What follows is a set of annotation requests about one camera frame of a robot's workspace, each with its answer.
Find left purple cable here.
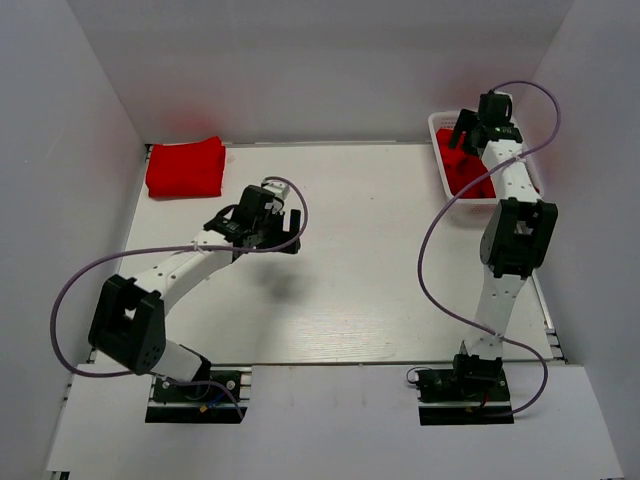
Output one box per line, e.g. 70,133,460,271
48,175,309,421

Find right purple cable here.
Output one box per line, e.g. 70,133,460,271
417,80,565,417

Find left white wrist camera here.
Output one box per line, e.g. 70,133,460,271
261,179,291,203

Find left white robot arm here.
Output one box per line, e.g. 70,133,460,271
88,176,308,399

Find folded red t shirt stack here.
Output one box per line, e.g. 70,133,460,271
145,137,226,200

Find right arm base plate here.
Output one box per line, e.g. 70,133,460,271
406,367,514,427

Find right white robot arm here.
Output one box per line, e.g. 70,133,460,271
449,90,558,399

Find white plastic basket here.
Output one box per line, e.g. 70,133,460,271
427,110,546,220

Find red t shirts in basket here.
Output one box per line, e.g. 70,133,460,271
434,128,540,200

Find purple cable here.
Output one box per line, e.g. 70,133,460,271
48,175,309,421
417,80,565,417

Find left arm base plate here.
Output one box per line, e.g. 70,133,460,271
145,367,252,425

